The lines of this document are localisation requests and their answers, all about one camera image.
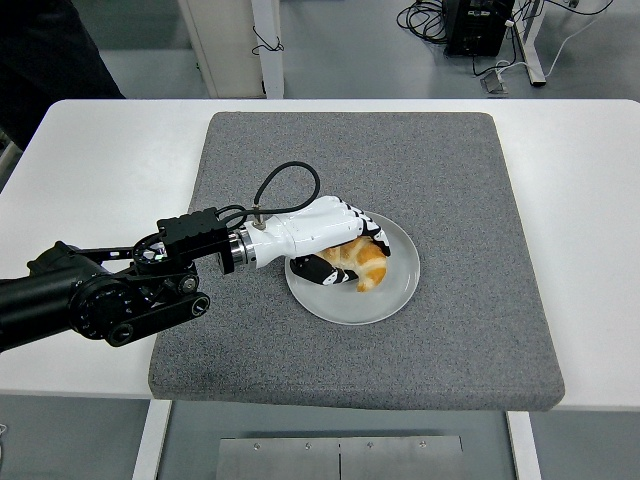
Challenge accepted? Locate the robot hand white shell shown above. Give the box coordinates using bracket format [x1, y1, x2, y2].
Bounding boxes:
[245, 194, 394, 289]

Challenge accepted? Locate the white square post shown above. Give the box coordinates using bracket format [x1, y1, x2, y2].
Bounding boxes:
[251, 0, 286, 100]

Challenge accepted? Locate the thin black cable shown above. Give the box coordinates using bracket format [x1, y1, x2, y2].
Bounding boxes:
[251, 24, 286, 57]

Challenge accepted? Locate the grey metal plate with screws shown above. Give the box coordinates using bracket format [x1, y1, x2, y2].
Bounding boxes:
[218, 435, 465, 480]

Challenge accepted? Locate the golden croissant bread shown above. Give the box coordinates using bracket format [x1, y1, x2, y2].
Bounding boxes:
[317, 236, 389, 293]

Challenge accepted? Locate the pale grey round plate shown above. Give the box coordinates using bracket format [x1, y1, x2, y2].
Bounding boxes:
[284, 209, 421, 326]

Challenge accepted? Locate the white desk leg with foot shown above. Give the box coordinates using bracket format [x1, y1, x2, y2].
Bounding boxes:
[514, 0, 549, 89]

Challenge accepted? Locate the grey floor socket box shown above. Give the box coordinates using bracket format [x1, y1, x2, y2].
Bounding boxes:
[480, 69, 511, 95]

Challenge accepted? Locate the white table leg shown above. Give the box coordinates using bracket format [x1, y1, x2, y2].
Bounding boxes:
[505, 410, 544, 480]
[130, 399, 172, 480]

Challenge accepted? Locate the white cabinet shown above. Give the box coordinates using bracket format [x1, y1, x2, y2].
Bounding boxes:
[178, 0, 266, 99]

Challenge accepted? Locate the grey felt mat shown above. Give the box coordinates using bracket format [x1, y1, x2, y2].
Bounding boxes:
[148, 110, 567, 414]

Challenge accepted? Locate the white cable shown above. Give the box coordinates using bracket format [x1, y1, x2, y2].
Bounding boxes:
[494, 12, 617, 81]

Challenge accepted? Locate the black computer case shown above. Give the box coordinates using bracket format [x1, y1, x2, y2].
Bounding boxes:
[443, 0, 516, 57]

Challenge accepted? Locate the black cable bundle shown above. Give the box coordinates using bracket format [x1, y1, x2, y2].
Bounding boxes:
[397, 0, 451, 47]

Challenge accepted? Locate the person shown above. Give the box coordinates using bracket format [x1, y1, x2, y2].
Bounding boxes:
[0, 0, 126, 151]

